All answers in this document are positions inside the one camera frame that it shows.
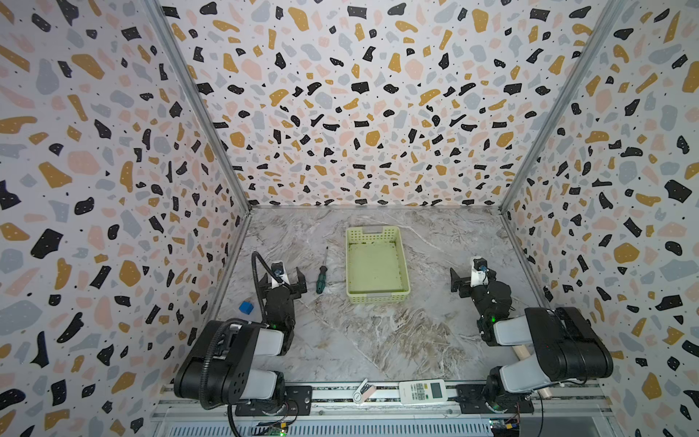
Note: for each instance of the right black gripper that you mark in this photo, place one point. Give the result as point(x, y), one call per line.
point(458, 282)

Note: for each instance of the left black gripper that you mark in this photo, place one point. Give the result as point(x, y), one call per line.
point(298, 289)

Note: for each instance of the green black screwdriver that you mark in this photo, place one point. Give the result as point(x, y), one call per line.
point(321, 281)

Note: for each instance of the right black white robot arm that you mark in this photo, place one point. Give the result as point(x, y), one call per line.
point(565, 347)

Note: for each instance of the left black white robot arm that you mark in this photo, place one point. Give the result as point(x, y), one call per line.
point(218, 370)

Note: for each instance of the light green plastic bin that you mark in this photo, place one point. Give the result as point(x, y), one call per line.
point(376, 266)

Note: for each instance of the small blue cube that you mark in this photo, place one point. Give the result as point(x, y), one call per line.
point(246, 308)

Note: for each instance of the wooden stick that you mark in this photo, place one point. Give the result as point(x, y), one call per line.
point(532, 370)

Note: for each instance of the white remote control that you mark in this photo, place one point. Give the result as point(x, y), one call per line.
point(423, 392)

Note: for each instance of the small white tag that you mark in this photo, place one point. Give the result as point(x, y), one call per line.
point(363, 392)

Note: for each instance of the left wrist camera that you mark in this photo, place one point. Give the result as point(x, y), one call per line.
point(279, 275)

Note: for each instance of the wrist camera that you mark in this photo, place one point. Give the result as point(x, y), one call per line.
point(279, 275)
point(479, 272)

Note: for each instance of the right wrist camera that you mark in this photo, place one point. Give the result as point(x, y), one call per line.
point(479, 272)

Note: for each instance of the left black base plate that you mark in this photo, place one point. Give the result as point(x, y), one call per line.
point(294, 402)

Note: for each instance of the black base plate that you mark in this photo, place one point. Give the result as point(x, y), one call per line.
point(294, 402)
point(484, 398)

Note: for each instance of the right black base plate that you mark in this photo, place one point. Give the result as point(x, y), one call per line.
point(484, 398)

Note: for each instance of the aluminium front rail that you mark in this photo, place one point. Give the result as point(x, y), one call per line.
point(567, 409)

